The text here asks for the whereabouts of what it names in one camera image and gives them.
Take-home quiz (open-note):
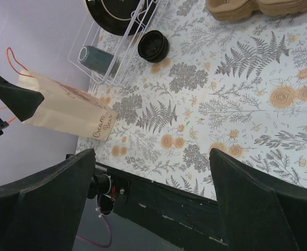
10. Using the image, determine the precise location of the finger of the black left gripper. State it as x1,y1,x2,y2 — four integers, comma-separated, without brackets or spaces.
0,76,44,122

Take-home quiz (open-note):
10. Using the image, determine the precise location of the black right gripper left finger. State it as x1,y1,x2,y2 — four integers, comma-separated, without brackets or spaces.
0,149,95,250

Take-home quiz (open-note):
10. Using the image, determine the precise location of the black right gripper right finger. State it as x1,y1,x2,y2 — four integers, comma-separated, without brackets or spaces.
209,149,307,250

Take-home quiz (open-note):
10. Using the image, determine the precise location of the kraft paper takeout bag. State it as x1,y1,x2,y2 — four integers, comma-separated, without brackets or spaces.
17,70,118,141

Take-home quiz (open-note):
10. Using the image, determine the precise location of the dark green mug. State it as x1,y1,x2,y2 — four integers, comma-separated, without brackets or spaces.
78,45,114,75

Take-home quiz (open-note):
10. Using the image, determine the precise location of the floral patterned tablecloth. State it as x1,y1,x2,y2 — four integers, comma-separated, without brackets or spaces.
76,1,307,199

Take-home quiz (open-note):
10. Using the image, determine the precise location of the brown pulp cup carrier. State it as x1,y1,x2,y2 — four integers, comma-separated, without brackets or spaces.
206,0,307,21

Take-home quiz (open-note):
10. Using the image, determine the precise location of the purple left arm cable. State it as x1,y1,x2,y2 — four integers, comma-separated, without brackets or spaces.
76,214,113,248

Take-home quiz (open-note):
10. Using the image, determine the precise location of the black table front rail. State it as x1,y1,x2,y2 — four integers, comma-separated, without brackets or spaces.
95,163,228,250

